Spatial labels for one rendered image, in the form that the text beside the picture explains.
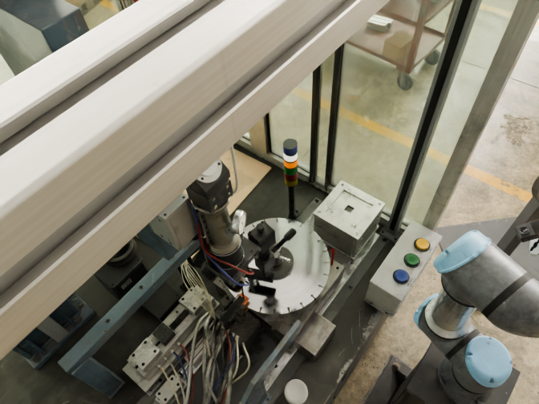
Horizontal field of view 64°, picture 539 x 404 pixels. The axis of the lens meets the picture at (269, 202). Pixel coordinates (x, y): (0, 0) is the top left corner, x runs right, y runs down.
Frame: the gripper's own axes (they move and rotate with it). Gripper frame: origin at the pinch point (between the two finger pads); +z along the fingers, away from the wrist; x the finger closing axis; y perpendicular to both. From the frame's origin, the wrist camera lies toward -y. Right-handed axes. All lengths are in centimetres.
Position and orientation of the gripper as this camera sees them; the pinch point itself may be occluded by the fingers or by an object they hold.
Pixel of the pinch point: (530, 252)
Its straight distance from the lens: 157.0
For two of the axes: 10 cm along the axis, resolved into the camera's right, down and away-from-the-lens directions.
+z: 0.6, 5.8, 8.1
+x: -0.2, -8.1, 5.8
